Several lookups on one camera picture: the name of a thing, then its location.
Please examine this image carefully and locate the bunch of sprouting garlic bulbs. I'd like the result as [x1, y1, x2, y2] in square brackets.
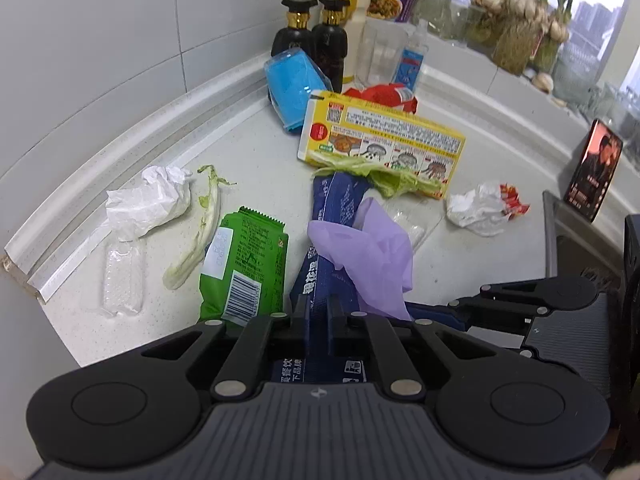
[472, 0, 573, 48]

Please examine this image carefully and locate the crumpled white wrapper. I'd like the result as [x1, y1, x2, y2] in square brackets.
[446, 182, 511, 237]

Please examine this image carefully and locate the pale cabbage leaf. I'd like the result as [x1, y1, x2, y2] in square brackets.
[165, 165, 237, 291]

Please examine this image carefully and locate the blue sponge pack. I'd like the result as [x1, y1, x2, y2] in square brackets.
[264, 47, 332, 136]

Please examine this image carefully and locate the small clear bottle blue label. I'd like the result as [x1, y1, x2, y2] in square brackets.
[392, 19, 431, 91]

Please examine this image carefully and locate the red sauce sachet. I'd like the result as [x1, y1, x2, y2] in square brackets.
[499, 183, 531, 221]

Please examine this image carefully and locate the steel sink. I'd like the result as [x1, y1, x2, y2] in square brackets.
[542, 190, 640, 311]

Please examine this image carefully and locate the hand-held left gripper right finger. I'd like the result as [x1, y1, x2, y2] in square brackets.
[326, 295, 496, 402]

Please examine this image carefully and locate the green snack wrapper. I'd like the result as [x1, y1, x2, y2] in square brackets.
[198, 206, 290, 322]

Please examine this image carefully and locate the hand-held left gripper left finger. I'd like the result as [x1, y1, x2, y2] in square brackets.
[140, 294, 310, 402]

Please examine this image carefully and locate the black pump bottle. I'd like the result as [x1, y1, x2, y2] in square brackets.
[271, 0, 318, 58]
[312, 0, 349, 93]

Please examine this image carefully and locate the clear bubble plastic pack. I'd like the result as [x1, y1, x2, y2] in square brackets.
[102, 240, 146, 317]

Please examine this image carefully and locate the red snack packet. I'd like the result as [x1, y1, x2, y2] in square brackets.
[345, 83, 418, 113]

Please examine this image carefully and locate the dark blue food packet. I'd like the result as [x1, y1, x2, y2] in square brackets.
[270, 170, 381, 386]

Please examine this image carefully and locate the purple disposable glove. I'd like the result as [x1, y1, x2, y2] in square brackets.
[306, 197, 415, 321]

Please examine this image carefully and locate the dark printed card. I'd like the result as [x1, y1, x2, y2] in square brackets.
[564, 119, 625, 223]

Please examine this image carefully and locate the white tissue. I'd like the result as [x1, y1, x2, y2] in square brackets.
[105, 165, 193, 242]

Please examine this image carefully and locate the clear plastic cup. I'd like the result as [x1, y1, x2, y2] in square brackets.
[356, 19, 410, 88]

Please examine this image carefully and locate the yellow food box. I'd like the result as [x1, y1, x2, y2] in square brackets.
[297, 91, 467, 200]

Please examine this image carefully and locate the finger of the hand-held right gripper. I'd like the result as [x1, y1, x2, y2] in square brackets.
[464, 327, 534, 356]
[405, 280, 548, 332]

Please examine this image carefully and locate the clear glass jar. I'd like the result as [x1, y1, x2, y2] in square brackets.
[412, 0, 473, 48]

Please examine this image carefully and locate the green cabbage leaf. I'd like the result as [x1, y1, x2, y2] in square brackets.
[312, 152, 448, 198]

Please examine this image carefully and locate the white backsplash trim strip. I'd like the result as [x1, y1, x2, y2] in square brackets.
[27, 95, 271, 306]
[2, 57, 273, 273]

